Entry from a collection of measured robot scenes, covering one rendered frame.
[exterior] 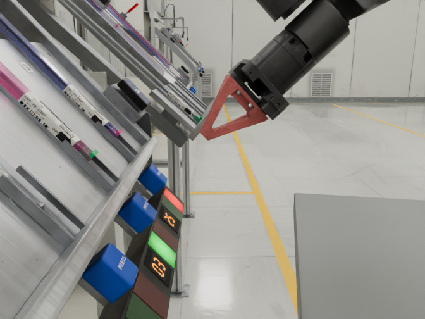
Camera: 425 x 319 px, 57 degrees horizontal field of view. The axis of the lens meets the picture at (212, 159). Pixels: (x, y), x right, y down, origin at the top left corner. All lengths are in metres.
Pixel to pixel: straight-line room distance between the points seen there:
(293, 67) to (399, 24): 8.38
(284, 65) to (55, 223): 0.30
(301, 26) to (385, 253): 0.30
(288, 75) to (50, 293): 0.34
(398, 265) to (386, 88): 8.28
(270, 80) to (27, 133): 0.26
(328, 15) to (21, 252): 0.37
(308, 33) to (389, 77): 8.33
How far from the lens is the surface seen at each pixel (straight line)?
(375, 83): 8.67
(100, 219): 0.28
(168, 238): 0.43
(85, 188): 0.35
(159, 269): 0.37
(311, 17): 0.47
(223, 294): 1.53
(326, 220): 0.63
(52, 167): 0.34
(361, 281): 0.48
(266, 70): 0.45
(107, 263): 0.28
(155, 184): 0.48
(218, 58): 7.96
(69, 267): 0.23
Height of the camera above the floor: 0.84
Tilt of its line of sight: 14 degrees down
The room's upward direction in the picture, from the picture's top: straight up
